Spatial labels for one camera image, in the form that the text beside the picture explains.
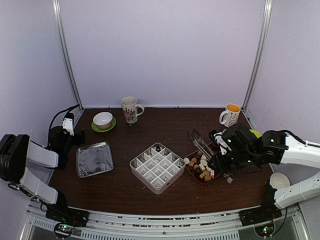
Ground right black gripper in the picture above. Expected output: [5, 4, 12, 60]
[207, 150, 258, 175]

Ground bunny print tin lid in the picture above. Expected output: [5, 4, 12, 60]
[75, 141, 115, 178]

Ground metal tongs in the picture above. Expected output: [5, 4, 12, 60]
[187, 128, 234, 184]

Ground white divided tin box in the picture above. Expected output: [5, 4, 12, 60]
[129, 142, 186, 195]

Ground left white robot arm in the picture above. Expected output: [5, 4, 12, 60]
[0, 126, 86, 222]

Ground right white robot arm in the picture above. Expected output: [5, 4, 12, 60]
[208, 123, 320, 221]

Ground red chocolate tray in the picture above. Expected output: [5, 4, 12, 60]
[185, 150, 221, 185]

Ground green saucer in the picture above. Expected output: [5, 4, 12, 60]
[91, 117, 117, 133]

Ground white bowl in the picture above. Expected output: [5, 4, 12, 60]
[93, 112, 113, 126]

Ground lime green bowl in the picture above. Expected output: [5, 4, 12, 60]
[250, 129, 262, 138]

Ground yellow interior mug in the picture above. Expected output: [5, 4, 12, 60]
[218, 103, 241, 128]

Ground white bowl off table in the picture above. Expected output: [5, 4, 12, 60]
[269, 172, 291, 190]

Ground tall coral print mug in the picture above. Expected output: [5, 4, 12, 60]
[120, 96, 145, 124]

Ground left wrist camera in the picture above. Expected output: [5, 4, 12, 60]
[62, 112, 74, 136]

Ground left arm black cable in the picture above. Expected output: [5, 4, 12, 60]
[46, 104, 80, 148]

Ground front metal rail base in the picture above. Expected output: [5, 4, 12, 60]
[18, 206, 311, 240]

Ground right aluminium frame post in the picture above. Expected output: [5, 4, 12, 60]
[242, 0, 273, 112]

